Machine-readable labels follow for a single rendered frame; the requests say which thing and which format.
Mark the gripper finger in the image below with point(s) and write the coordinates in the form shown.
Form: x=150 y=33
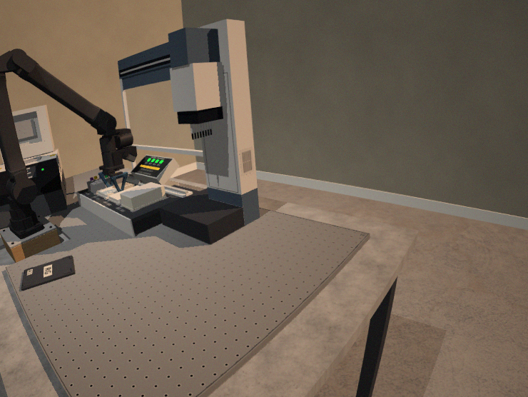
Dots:
x=102 y=177
x=124 y=175

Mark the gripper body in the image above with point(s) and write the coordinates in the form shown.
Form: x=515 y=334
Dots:
x=108 y=164

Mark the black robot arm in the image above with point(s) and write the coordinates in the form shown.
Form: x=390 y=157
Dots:
x=22 y=190

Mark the beige benchtop instrument with black keypad panel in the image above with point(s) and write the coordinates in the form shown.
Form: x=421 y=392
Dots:
x=37 y=149

